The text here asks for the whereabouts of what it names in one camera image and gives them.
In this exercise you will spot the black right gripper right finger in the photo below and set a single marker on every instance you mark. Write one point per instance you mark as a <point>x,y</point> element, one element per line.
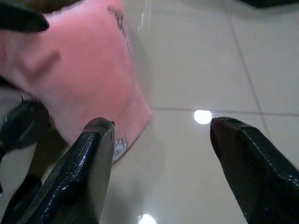
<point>259,177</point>

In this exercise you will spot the black robot foot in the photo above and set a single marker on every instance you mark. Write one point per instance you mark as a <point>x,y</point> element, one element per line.
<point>25,123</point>

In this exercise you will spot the dark furniture base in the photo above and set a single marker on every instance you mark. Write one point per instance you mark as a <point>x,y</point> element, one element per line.
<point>271,2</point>

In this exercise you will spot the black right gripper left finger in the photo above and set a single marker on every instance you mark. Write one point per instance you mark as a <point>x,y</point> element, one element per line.
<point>77,177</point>

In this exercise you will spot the pink pillow with black print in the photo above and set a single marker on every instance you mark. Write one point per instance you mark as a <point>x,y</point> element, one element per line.
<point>84,65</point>

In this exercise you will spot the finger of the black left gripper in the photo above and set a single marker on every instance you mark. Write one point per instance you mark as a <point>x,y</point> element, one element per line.
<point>18,16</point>

